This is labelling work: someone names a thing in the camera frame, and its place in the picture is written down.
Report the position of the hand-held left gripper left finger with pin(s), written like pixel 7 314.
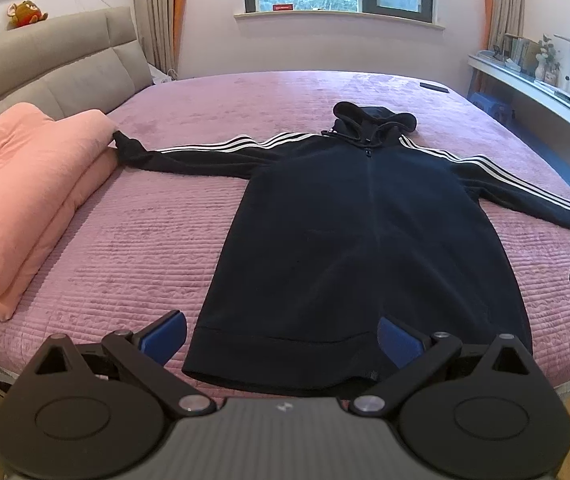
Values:
pixel 165 336

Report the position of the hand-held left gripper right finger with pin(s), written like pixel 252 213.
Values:
pixel 399 342

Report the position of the navy striped hooded jacket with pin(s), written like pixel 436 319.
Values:
pixel 355 240

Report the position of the pink quilted bed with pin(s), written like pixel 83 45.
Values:
pixel 115 260

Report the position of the blue plastic stool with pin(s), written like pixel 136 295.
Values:
pixel 490 105

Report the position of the white desk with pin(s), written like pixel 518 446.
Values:
pixel 525 85

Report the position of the folded pink quilt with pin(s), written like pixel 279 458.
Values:
pixel 20 190

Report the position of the white vase with flowers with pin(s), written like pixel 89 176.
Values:
pixel 545 60

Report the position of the row of books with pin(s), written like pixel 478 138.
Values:
pixel 519 51

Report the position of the black phone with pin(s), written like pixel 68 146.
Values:
pixel 435 87

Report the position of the beige curtain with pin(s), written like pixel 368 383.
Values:
pixel 507 5
pixel 157 10

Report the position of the grey upholstered headboard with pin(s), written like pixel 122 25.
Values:
pixel 55 65

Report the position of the white windowsill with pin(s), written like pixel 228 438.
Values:
pixel 340 19

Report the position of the small red box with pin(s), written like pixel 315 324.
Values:
pixel 282 7

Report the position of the orange plush toy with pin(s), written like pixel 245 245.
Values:
pixel 25 14

